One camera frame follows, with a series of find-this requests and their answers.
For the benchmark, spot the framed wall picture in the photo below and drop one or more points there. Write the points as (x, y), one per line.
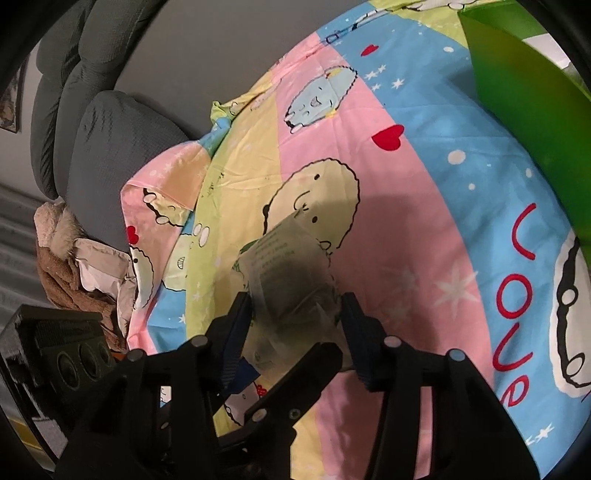
(11, 101)

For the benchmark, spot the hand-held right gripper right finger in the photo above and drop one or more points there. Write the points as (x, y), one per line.
(364, 350)

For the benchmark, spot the cartoon printed blanket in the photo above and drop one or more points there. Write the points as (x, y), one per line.
(415, 230)

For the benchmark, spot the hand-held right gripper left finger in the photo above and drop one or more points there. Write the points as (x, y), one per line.
(233, 341)

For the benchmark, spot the steel scrubber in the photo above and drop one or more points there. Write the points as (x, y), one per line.
(286, 277)

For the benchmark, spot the beige fur-hooded puffer coat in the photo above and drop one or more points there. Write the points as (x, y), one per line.
(101, 263)

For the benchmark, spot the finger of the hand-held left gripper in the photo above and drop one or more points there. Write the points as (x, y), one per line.
(304, 374)

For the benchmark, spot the brown fleece garment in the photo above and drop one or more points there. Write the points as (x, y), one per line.
(60, 281)

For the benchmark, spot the grey square cushion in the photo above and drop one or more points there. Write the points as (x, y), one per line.
(124, 147)

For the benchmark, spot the green cardboard box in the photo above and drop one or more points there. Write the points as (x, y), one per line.
(521, 106)

